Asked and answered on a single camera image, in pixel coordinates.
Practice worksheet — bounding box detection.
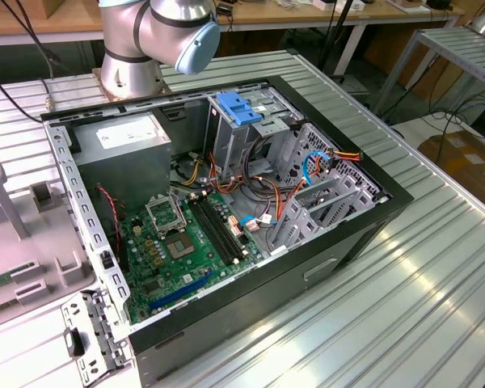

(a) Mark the orange red yellow power wire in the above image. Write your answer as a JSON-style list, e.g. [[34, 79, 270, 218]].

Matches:
[[272, 148, 365, 231]]

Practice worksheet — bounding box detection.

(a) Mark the metal disk bay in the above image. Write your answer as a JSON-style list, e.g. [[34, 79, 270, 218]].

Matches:
[[266, 123, 391, 256]]

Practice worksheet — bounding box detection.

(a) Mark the black RAM slot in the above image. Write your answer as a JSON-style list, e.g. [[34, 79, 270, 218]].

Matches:
[[197, 192, 246, 262], [187, 192, 238, 267]]

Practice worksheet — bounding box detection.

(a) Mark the metal drive cage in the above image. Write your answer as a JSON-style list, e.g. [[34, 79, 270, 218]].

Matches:
[[204, 86, 304, 183]]

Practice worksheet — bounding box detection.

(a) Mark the CPU socket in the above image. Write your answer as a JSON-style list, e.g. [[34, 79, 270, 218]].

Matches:
[[163, 232, 200, 260]]

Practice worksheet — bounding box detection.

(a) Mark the metal socket cover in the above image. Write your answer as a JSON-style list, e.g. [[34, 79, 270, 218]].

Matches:
[[144, 193, 188, 238]]

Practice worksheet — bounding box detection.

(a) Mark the green motherboard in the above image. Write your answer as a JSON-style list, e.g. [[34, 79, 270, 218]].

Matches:
[[119, 189, 264, 324]]

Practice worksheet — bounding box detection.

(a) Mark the black open PC case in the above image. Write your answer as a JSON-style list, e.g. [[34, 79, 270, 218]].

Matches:
[[40, 74, 414, 383]]

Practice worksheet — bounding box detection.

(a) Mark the blue expansion slot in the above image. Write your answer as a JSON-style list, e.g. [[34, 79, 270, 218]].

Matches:
[[148, 269, 216, 313]]

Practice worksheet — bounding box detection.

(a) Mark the grey power supply unit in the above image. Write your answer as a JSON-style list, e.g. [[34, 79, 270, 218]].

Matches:
[[70, 111, 174, 207]]

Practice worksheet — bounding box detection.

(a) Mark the black tripod stand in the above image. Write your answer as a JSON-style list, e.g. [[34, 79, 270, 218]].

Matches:
[[317, 0, 359, 84]]

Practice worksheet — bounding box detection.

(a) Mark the grey parts rack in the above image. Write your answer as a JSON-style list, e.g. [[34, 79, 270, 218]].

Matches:
[[0, 161, 96, 328]]

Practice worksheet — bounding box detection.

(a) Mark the white small box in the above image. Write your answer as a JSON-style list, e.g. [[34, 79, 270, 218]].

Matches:
[[311, 0, 367, 13]]

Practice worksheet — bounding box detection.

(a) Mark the brown cardboard box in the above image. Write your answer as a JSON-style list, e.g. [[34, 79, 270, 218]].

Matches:
[[418, 129, 485, 203]]

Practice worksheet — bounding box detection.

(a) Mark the metal slatted side table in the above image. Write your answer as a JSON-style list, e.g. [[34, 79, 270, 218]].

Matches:
[[371, 26, 485, 118]]

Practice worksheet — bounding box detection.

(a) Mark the green RAM stick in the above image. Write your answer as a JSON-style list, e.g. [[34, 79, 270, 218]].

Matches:
[[0, 261, 40, 292]]

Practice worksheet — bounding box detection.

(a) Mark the small cardboard box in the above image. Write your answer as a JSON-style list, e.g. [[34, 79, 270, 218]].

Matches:
[[42, 0, 65, 19]]

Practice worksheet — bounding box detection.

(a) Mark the orange black wire bundle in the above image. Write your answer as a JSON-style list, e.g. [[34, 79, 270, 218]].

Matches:
[[208, 151, 286, 221]]

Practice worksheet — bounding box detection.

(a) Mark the blue data wire white label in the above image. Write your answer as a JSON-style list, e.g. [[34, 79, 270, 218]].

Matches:
[[240, 216, 279, 232]]

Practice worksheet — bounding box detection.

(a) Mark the yellow black wire bundle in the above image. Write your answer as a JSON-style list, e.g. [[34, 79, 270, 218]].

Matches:
[[173, 151, 206, 188]]

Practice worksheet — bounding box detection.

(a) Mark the blue plastic drive bracket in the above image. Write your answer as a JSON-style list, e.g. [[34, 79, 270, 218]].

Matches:
[[217, 92, 264, 127]]

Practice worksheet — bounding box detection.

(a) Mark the brown square base plate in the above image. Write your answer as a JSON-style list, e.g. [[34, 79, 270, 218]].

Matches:
[[91, 67, 173, 102]]

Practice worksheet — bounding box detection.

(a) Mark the red black twisted wire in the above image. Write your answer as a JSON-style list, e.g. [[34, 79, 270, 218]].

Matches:
[[95, 184, 127, 243]]

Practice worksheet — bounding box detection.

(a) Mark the wooden desk white frame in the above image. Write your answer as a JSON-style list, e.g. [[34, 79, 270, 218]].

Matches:
[[0, 0, 466, 78]]

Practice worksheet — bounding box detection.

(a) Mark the metal rear slot bracket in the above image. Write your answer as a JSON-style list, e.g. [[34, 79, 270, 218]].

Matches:
[[60, 289, 131, 385]]

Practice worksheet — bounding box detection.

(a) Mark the black cable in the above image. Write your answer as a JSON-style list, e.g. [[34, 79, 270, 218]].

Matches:
[[38, 76, 56, 111]]

